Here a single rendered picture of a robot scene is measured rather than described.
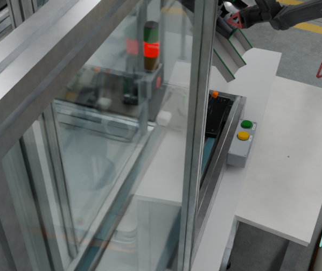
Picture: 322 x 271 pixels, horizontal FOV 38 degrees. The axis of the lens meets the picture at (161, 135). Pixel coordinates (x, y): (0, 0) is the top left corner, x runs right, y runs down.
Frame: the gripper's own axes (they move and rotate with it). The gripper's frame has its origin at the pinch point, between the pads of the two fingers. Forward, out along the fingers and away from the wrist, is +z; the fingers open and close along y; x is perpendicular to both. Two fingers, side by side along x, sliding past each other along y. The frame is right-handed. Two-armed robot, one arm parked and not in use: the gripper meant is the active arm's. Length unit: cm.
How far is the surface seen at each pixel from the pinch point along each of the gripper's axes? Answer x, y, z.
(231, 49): 14.7, -8.7, 9.5
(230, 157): 42, 35, -10
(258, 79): 36.0, -26.7, 11.3
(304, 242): 66, 45, -39
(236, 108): 33.9, 11.0, -0.1
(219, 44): 11.3, -6.2, 13.4
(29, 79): -31, 145, -86
